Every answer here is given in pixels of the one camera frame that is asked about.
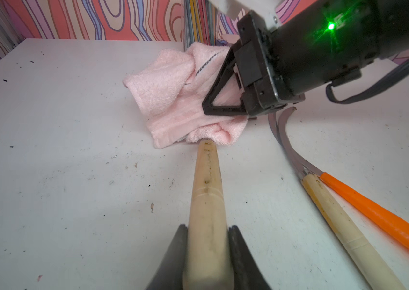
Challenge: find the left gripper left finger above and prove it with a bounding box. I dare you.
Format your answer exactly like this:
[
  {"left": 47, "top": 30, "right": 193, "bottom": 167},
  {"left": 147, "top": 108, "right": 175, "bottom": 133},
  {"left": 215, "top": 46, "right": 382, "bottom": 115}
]
[{"left": 146, "top": 224, "right": 188, "bottom": 290}]

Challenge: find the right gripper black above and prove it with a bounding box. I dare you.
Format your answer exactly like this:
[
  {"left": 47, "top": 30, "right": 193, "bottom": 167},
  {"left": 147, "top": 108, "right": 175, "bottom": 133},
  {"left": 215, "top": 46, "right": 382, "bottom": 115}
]
[{"left": 201, "top": 0, "right": 387, "bottom": 117}]

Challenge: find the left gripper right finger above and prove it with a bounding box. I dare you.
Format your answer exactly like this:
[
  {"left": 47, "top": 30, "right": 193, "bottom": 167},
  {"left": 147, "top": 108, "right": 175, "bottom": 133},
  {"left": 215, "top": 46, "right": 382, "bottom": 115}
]
[{"left": 228, "top": 225, "right": 271, "bottom": 290}]

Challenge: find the wooden handle sickle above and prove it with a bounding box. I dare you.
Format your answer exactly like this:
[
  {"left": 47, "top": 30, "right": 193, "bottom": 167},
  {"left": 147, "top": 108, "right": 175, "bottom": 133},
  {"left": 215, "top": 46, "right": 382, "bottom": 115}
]
[
  {"left": 268, "top": 107, "right": 405, "bottom": 290},
  {"left": 183, "top": 139, "right": 234, "bottom": 290}
]

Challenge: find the pink terry rag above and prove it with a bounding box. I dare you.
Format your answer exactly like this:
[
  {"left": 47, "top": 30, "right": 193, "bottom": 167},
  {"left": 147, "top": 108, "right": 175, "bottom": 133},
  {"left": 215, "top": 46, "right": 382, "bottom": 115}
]
[{"left": 123, "top": 42, "right": 248, "bottom": 149}]

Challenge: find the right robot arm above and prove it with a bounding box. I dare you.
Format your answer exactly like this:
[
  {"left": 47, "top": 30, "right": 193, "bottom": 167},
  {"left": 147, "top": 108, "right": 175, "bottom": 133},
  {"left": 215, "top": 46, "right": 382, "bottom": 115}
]
[{"left": 202, "top": 0, "right": 409, "bottom": 117}]

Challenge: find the cup of coloured pencils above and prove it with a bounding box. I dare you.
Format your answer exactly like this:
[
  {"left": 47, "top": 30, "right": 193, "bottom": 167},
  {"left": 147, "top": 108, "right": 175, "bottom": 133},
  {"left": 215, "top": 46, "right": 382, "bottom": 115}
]
[{"left": 182, "top": 0, "right": 217, "bottom": 51}]

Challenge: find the orange handle sickle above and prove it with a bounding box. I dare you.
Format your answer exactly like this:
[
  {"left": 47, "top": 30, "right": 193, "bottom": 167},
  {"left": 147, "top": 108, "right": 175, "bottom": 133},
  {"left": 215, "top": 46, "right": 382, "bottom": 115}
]
[{"left": 278, "top": 106, "right": 409, "bottom": 269}]

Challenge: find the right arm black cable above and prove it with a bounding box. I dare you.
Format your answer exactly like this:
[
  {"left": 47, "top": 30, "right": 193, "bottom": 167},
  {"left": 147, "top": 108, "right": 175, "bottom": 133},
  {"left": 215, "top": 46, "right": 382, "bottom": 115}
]
[{"left": 325, "top": 39, "right": 409, "bottom": 105}]

